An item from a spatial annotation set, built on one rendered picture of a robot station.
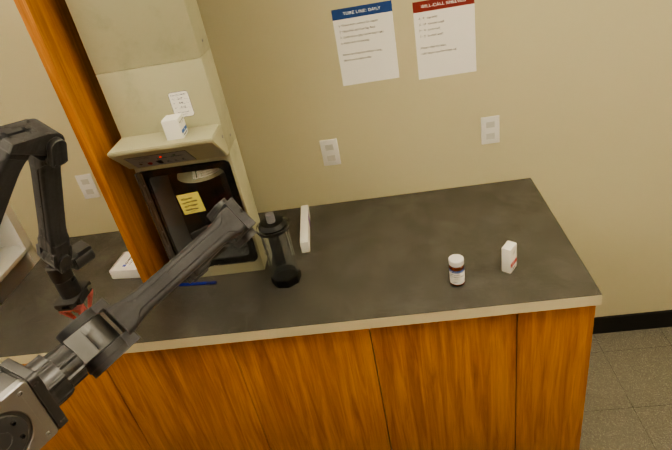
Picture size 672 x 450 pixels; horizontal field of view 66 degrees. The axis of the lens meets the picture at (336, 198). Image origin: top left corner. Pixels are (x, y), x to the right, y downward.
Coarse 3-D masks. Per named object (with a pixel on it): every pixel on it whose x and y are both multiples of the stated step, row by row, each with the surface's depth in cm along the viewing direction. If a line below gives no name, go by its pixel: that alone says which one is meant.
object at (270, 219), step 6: (270, 216) 165; (276, 216) 169; (264, 222) 167; (270, 222) 166; (276, 222) 166; (282, 222) 166; (258, 228) 167; (264, 228) 164; (270, 228) 164; (276, 228) 164
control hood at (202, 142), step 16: (192, 128) 157; (208, 128) 155; (128, 144) 154; (144, 144) 152; (160, 144) 150; (176, 144) 149; (192, 144) 149; (208, 144) 149; (224, 144) 158; (192, 160) 161
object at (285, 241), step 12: (288, 228) 167; (264, 240) 166; (276, 240) 165; (288, 240) 169; (276, 252) 168; (288, 252) 170; (276, 264) 170; (288, 264) 171; (276, 276) 173; (288, 276) 173
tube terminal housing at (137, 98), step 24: (120, 72) 150; (144, 72) 150; (168, 72) 150; (192, 72) 149; (216, 72) 159; (120, 96) 154; (144, 96) 153; (192, 96) 153; (216, 96) 156; (120, 120) 158; (144, 120) 157; (192, 120) 157; (216, 120) 157; (144, 168) 166; (240, 168) 172; (240, 192) 169; (240, 264) 185; (264, 264) 186
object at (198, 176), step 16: (224, 160) 163; (144, 176) 166; (160, 176) 166; (176, 176) 166; (192, 176) 166; (208, 176) 165; (224, 176) 165; (160, 192) 169; (176, 192) 169; (208, 192) 168; (224, 192) 168; (160, 208) 172; (176, 208) 172; (208, 208) 172; (176, 224) 175; (192, 224) 175; (208, 224) 175; (176, 240) 179; (192, 240) 178; (224, 256) 182; (240, 256) 181; (256, 256) 181
